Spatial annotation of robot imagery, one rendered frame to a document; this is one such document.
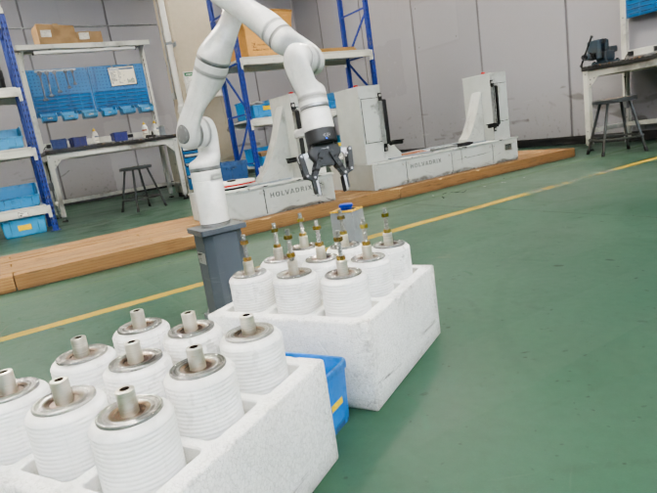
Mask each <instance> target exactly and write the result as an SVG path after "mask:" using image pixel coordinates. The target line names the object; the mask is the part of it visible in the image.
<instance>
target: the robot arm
mask: <svg viewBox="0 0 657 493"><path fill-rule="evenodd" d="M210 1H211V2H212V3H214V4H215V5H217V6H218V7H220V8H221V9H223V11H222V14H221V17H220V20H219V22H218V23H217V24H216V26H215V27H214V28H213V30H212V31H211V32H210V33H209V34H208V35H207V37H206V38H205V39H204V40H203V42H202V43H201V44H200V46H199V48H198V50H197V56H196V60H195V65H194V70H193V75H192V79H191V83H190V87H189V91H188V95H187V98H186V101H185V104H184V106H183V109H182V112H181V115H180V117H179V120H178V124H177V129H176V137H177V141H178V143H179V145H180V146H181V147H182V148H183V149H187V150H192V149H198V155H197V157H196V159H194V160H193V161H192V162H190V164H189V169H190V172H191V178H192V183H193V188H194V193H195V198H196V203H197V213H198V218H199V223H200V228H202V229H207V228H215V227H220V226H224V225H228V224H230V223H231V221H230V215H229V210H228V205H227V200H226V195H225V189H224V184H223V179H222V174H221V168H220V157H221V156H220V148H219V140H218V133H217V129H216V126H215V124H214V122H213V120H212V119H211V118H209V117H207V116H203V113H204V111H205V109H206V107H207V106H208V104H209V103H210V102H211V100H212V99H213V98H214V97H215V95H216V94H217V93H218V92H219V90H220V89H221V88H222V86H223V84H224V82H225V80H226V77H227V73H228V69H229V66H230V62H231V58H232V54H233V51H234V47H235V44H236V41H237V37H238V34H239V31H240V28H241V24H242V23H243V24H244V25H246V26H247V27H248V28H249V29H251V30H252V31H253V32H254V33H255V34H256V35H257V36H258V37H259V38H260V39H261V40H263V41H264V42H265V43H266V44H267V45H268V46H269V47H270V48H271V49H272V50H273V51H274V52H275V53H277V54H279V55H281V56H284V65H285V71H286V74H287V76H288V78H289V81H290V83H291V85H292V87H293V89H294V91H295V93H296V95H297V99H298V104H299V108H300V112H301V121H302V127H303V128H300V129H296V130H294V132H293V135H294V139H299V138H305V140H306V145H307V149H308V151H307V154H305V155H299V156H298V157H296V160H297V163H298V166H299V169H300V172H301V175H302V178H303V180H309V181H311V182H312V186H313V191H314V194H315V195H317V197H320V196H321V195H322V190H321V186H320V181H319V180H318V176H319V172H320V170H321V168H322V167H325V166H333V167H334V168H335V169H336V170H337V171H338V172H339V174H340V175H341V177H340V179H341V184H342V189H343V192H346V191H348V190H349V189H348V188H350V183H349V178H348V173H349V172H351V171H352V170H354V160H353V152H352V147H351V146H348V147H347V148H340V146H339V145H338V143H337V137H336V132H335V127H334V123H333V118H332V114H331V111H330V108H329V101H328V97H327V92H326V88H325V86H324V85H323V84H322V83H320V82H319V81H318V80H317V79H316V78H315V75H318V74H319V73H321V72H322V70H323V69H324V66H325V58H324V55H323V53H322V51H321V50H320V49H319V48H318V47H317V46H316V45H315V44H313V43H312V42H310V41H309V40H308V39H306V38H305V37H303V36H302V35H300V34H298V33H297V32H295V31H294V30H293V29H292V28H291V27H290V26H289V25H288V24H287V23H286V22H285V21H284V20H283V19H282V18H280V17H279V16H278V15H277V14H275V13H274V12H272V11H271V10H269V9H268V8H266V7H264V6H262V5H260V4H259V3H257V2H255V1H254V0H210ZM340 153H342V154H343V155H344V156H345V164H346V168H345V166H344V165H343V162H342V161H341V160H340V158H339V155H340ZM307 158H309V159H310V160H311V161H312V162H313V167H312V173H311V174H309V171H308V168H307V165H306V162H307Z"/></svg>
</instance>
